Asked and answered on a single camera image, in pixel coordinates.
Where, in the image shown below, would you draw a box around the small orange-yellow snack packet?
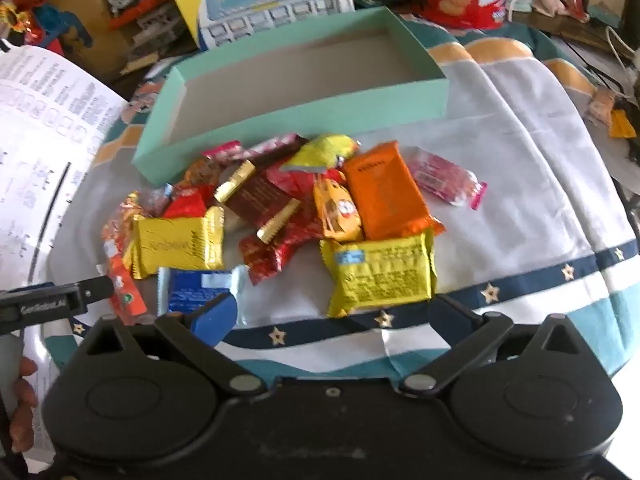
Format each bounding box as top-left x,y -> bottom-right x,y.
313,176 -> 364,242

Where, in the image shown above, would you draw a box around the yellow printed snack packet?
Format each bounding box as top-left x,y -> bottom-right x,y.
320,229 -> 439,319

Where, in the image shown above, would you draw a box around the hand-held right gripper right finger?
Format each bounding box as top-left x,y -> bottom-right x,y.
400,294 -> 586,396

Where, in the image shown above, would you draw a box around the mint green cardboard box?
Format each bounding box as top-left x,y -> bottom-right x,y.
131,7 -> 448,186

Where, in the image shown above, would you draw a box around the blue snack packet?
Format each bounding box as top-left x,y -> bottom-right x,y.
156,265 -> 249,327

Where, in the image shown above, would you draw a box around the striped star print blanket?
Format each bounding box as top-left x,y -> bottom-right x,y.
44,14 -> 640,461

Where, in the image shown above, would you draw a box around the brown chocolate bar gold ends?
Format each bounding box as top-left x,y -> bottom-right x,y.
214,160 -> 302,244

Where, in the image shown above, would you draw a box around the shiny gold snack packet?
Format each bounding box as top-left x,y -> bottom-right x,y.
131,206 -> 226,279

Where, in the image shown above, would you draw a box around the small orange packet on desk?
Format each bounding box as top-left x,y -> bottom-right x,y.
586,86 -> 637,141

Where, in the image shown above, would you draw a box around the white cable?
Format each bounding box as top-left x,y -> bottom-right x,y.
604,24 -> 640,70

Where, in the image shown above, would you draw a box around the pink-red striped snack packet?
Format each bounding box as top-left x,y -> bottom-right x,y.
201,133 -> 309,162

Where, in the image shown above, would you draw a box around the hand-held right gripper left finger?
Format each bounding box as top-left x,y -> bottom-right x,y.
75,292 -> 268,396

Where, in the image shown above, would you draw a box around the orange-red tall snack packet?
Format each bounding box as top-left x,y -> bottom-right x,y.
101,252 -> 149,327

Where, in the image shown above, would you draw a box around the white printed instruction sheet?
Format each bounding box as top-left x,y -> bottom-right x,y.
0,44 -> 129,293

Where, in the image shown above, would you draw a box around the small red snack packet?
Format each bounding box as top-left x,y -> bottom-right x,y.
162,186 -> 209,219

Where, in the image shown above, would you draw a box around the yellow-green snack packet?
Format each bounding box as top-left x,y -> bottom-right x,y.
279,133 -> 359,172

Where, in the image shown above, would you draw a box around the large plain orange snack packet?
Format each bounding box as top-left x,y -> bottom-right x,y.
344,141 -> 447,241

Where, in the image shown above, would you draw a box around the orange patterned snack packet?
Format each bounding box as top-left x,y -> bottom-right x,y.
100,190 -> 171,261

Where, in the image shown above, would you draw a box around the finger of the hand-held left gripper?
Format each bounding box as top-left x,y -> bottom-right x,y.
67,276 -> 115,312

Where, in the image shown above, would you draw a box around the person's left hand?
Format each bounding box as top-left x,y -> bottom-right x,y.
9,357 -> 39,456

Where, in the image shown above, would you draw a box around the small orange crinkled snack packet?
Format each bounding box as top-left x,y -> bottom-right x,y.
184,156 -> 222,187

